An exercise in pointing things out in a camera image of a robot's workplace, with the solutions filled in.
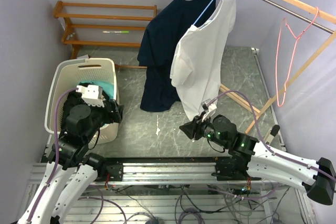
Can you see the green marker pen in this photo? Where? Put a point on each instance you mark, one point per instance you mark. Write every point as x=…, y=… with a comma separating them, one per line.
x=116, y=32

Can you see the aluminium mounting rail frame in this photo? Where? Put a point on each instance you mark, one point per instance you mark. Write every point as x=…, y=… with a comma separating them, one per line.
x=156, y=172

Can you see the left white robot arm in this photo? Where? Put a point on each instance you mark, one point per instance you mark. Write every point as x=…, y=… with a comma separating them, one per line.
x=71, y=167

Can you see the navy blue t shirt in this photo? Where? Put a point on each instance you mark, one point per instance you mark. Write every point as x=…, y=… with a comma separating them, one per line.
x=157, y=50

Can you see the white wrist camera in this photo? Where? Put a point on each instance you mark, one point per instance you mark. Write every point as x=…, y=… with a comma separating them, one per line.
x=91, y=95
x=209, y=108

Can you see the light wooden clothes rack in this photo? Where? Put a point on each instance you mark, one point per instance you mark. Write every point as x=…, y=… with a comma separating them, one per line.
x=267, y=46

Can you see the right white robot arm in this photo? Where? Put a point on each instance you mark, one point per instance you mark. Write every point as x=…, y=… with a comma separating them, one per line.
x=250, y=158

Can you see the brown wooden shoe rack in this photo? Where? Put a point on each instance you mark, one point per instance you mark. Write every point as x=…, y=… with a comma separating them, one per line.
x=84, y=23

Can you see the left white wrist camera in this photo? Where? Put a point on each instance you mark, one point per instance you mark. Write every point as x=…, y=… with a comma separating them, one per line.
x=91, y=95

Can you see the white t shirt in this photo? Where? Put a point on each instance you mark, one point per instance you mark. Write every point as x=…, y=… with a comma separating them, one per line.
x=196, y=66

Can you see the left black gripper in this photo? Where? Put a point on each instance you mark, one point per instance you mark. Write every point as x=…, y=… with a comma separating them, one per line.
x=114, y=115

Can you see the cream plastic laundry basket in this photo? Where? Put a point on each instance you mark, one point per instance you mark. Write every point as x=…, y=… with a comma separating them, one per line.
x=70, y=73

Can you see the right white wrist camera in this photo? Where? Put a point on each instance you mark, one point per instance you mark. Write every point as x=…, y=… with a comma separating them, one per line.
x=209, y=108

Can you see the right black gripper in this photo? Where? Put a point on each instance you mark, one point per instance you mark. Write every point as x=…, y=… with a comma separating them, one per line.
x=193, y=129

